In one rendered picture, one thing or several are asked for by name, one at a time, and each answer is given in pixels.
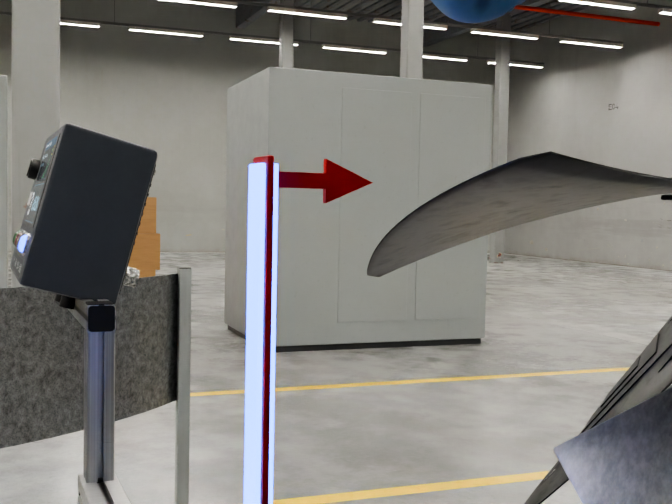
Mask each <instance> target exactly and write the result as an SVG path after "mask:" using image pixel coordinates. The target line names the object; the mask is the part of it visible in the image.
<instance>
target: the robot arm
mask: <svg viewBox="0 0 672 504"><path fill-rule="evenodd" d="M431 1H432V2H433V4H434V5H435V6H436V7H437V8H438V9H439V10H440V11H441V12H442V13H443V14H444V15H446V16H447V17H449V18H451V19H453V20H456V21H458V22H464V23H481V22H486V21H490V20H493V19H496V18H499V17H501V16H503V15H505V14H506V13H507V12H510V11H512V10H513V9H514V8H515V6H516V5H519V4H522V3H523V2H525V1H526V0H431Z"/></svg>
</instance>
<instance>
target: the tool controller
mask: <svg viewBox="0 0 672 504"><path fill-rule="evenodd" d="M157 157H158V154H157V151H155V150H154V149H151V148H148V147H144V146H141V145H138V144H135V143H132V142H129V141H125V140H122V139H119V138H116V137H113V136H110V135H106V134H103V133H100V132H97V131H94V130H91V129H87V128H84V127H81V126H78V125H75V124H71V123H66V124H64V125H63V126H62V127H61V128H59V129H58V130H57V131H56V132H55V133H53V134H52V135H51V136H50V137H48V138H47V140H46V141H45V145H44V148H43V151H42V155H41V158H40V160H38V159H35V158H33V159H31V160H30V163H29V166H28V170H27V173H26V176H27V178H30V179H33V180H34V183H33V186H32V190H31V193H30V196H29V200H28V203H27V207H26V211H25V214H24V217H23V221H22V224H21V228H20V229H23V230H25V231H26V232H28V233H31V234H30V239H29V243H28V246H27V250H26V253H25V255H24V256H23V255H21V253H20V252H19V251H18V250H17V249H16V248H15V249H14V252H13V256H12V259H11V263H10V267H11V269H12V271H13V273H14V275H15V276H16V278H17V280H18V282H19V283H20V284H21V285H22V286H24V287H29V288H33V289H37V290H41V291H46V292H50V293H54V294H56V296H55V301H57V302H60V303H59V306H60V307H64V308H68V309H74V307H75V299H80V300H82V299H92V300H93V301H98V299H108V300H109V301H112V302H113V303H114V305H115V304H116V303H117V299H118V296H119V295H120V292H121V290H123V287H124V285H125V286H129V287H133V288H134V287H136V285H137V283H138V280H139V275H140V272H139V270H136V269H133V268H132V267H128V264H129V260H130V257H131V253H132V250H133V246H134V245H135V239H136V235H138V228H139V226H140V224H141V222H140V221H141V218H142V216H143V210H144V207H145V206H146V200H147V197H148V196H149V189H150V187H151V185H152V184H151V182H152V178H153V175H155V173H156V170H155V168H156V160H157ZM35 184H38V185H37V189H36V192H35V196H34V199H33V203H32V206H31V210H30V213H29V217H28V220H27V222H25V218H26V215H27V211H28V208H29V204H30V201H31V198H32V194H33V191H34V187H35Z"/></svg>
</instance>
